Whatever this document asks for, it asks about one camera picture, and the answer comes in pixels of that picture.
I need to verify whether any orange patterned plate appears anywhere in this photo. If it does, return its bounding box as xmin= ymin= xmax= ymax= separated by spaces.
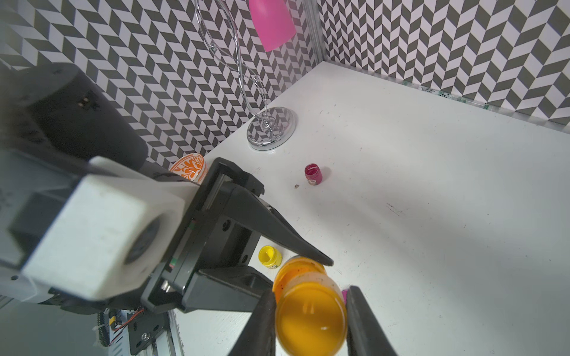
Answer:
xmin=169 ymin=153 xmax=208 ymax=184

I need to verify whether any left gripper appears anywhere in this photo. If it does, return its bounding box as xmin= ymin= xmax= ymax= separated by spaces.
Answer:
xmin=140 ymin=158 xmax=334 ymax=314

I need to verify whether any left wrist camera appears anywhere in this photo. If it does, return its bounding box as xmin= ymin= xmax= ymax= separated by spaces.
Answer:
xmin=1 ymin=148 xmax=198 ymax=303

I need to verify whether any pink plastic wine glass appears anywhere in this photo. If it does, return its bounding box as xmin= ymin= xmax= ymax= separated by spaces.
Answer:
xmin=249 ymin=0 xmax=296 ymax=52

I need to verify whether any orange paint jar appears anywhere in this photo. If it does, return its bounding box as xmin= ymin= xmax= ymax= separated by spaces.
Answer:
xmin=273 ymin=256 xmax=327 ymax=303

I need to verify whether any magenta jar lid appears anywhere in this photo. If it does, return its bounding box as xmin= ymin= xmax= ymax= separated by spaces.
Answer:
xmin=341 ymin=289 xmax=348 ymax=304

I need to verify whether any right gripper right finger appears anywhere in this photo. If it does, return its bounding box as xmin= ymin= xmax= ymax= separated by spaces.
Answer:
xmin=345 ymin=286 xmax=397 ymax=356

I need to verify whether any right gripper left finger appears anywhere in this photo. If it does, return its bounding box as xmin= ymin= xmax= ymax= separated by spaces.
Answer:
xmin=229 ymin=289 xmax=276 ymax=356

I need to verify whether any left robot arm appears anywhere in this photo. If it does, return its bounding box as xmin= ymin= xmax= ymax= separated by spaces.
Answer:
xmin=1 ymin=63 xmax=333 ymax=314

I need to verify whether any chrome wire glass rack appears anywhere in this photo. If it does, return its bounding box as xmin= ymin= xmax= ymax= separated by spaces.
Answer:
xmin=192 ymin=1 xmax=298 ymax=151

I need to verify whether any magenta paint jar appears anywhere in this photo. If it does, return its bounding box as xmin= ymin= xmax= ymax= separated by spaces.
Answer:
xmin=304 ymin=163 xmax=323 ymax=185

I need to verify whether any yellow paint jar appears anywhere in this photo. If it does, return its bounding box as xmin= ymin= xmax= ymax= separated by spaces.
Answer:
xmin=258 ymin=246 xmax=283 ymax=269

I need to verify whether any orange jar lid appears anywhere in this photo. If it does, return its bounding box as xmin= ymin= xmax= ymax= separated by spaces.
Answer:
xmin=275 ymin=271 xmax=348 ymax=355

